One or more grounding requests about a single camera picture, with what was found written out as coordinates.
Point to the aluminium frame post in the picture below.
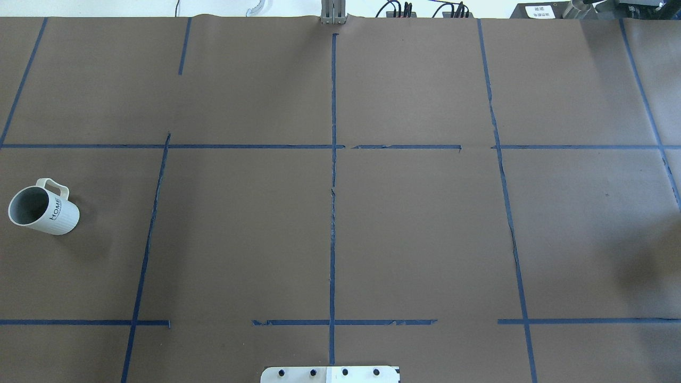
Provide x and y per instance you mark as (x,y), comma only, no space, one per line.
(333,12)

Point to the black red connector box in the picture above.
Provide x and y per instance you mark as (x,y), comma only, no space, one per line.
(396,10)
(452,10)

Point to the brown paper table cover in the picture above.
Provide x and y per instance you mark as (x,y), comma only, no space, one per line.
(466,200)

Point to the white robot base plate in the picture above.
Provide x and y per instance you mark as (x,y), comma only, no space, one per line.
(355,373)

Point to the black red connector box right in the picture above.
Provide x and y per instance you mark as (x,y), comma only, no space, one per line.
(452,10)

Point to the black box with white label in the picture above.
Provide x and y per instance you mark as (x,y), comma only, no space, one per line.
(539,11)

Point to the black red connector box left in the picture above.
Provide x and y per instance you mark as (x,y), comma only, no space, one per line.
(396,10)

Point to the white ribbed HOME mug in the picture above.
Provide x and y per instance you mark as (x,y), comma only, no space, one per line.
(45,207)

